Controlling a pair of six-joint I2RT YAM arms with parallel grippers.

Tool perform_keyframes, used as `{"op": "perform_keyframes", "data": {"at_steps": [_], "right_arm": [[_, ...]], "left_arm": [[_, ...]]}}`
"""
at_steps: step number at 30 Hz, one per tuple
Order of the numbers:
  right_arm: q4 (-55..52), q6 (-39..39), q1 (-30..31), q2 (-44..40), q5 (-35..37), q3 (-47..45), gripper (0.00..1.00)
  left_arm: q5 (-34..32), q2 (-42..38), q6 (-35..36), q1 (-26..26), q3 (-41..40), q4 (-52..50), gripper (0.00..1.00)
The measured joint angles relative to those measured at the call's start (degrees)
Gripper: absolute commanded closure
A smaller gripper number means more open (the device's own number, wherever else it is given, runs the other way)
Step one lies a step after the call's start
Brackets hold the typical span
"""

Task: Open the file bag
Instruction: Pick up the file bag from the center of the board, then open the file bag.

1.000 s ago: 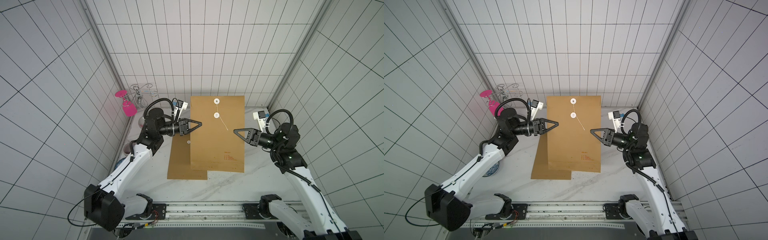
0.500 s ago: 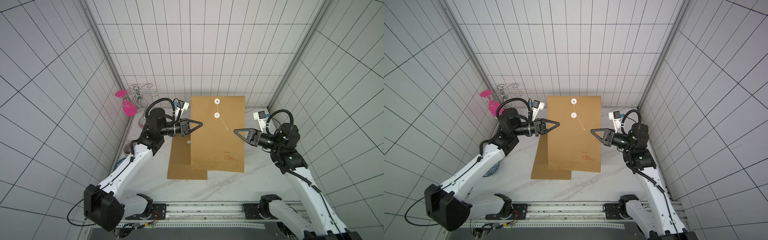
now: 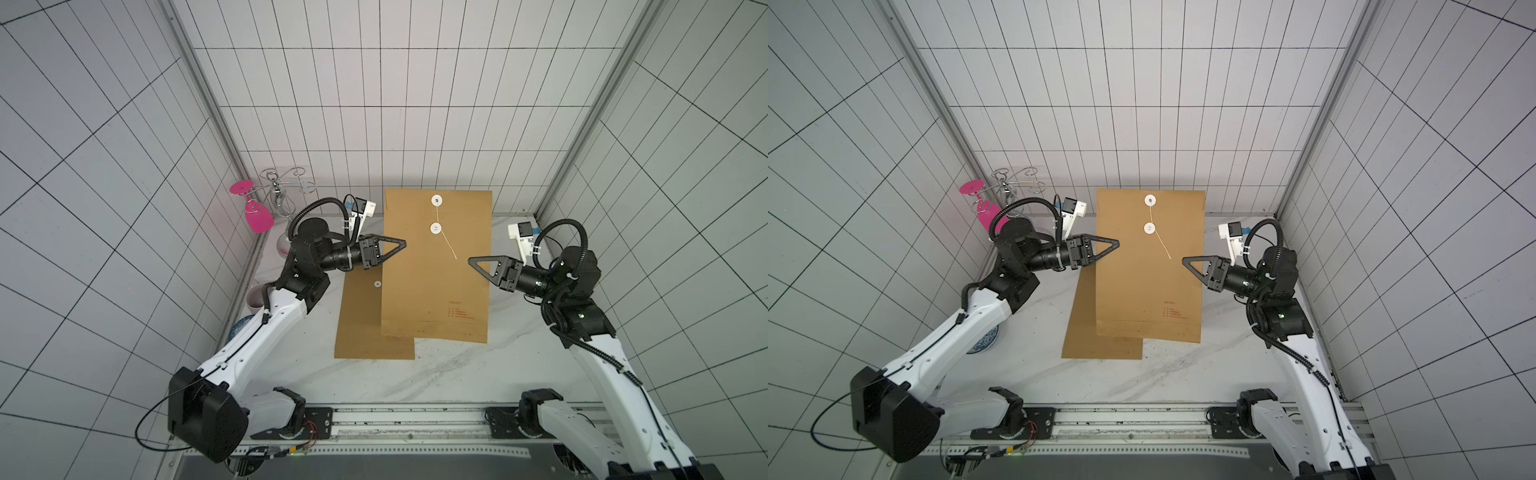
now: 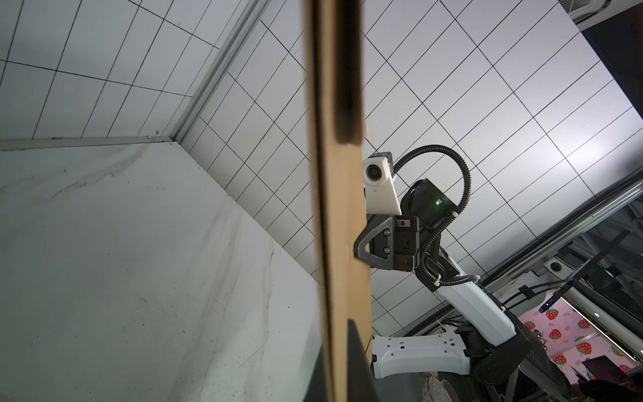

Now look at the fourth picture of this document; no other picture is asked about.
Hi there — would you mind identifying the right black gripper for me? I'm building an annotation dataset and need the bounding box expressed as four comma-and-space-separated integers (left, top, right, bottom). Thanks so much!
353, 214, 420, 271

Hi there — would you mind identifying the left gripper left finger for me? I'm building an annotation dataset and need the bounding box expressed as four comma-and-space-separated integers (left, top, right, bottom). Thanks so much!
303, 348, 324, 402

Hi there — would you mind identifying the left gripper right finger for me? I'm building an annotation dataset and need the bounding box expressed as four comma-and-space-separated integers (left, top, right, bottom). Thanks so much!
348, 319, 379, 402

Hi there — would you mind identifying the kraft file bag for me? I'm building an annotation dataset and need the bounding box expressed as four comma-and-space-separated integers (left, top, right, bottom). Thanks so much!
304, 1, 372, 401

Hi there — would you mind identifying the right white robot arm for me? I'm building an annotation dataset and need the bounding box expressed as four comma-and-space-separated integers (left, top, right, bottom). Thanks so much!
353, 145, 572, 400

